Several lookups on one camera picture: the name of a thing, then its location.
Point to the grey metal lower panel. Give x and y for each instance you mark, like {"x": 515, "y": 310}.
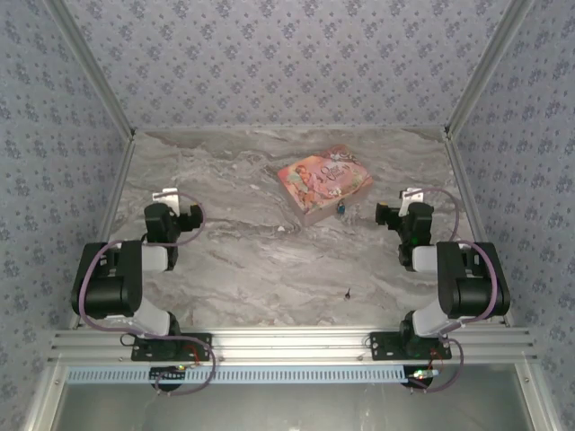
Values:
{"x": 287, "y": 408}

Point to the small dark key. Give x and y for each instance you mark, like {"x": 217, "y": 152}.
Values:
{"x": 347, "y": 294}

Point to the aluminium mounting rail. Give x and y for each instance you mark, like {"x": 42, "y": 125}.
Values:
{"x": 287, "y": 345}

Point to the pink illustrated box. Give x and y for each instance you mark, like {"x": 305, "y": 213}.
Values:
{"x": 323, "y": 179}

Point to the aluminium frame leg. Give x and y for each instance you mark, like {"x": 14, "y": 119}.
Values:
{"x": 536, "y": 399}
{"x": 42, "y": 399}

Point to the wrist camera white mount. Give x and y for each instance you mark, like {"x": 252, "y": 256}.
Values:
{"x": 166, "y": 196}
{"x": 412, "y": 197}

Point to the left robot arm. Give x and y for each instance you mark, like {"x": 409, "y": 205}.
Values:
{"x": 108, "y": 278}

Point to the aluminium side rail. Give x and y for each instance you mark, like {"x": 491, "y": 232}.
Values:
{"x": 114, "y": 197}
{"x": 471, "y": 197}

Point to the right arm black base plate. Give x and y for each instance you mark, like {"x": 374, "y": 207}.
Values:
{"x": 386, "y": 348}

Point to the small blue padlock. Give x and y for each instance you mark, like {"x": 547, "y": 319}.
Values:
{"x": 342, "y": 208}

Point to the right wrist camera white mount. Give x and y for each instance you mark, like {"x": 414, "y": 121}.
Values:
{"x": 412, "y": 197}

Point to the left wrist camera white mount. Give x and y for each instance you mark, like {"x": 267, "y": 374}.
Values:
{"x": 166, "y": 196}

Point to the aluminium frame post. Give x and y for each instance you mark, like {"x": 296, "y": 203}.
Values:
{"x": 487, "y": 67}
{"x": 90, "y": 67}

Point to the black controller board bracket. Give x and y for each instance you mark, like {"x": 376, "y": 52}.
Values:
{"x": 411, "y": 379}
{"x": 157, "y": 373}

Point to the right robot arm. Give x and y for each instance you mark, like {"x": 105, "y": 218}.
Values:
{"x": 467, "y": 283}

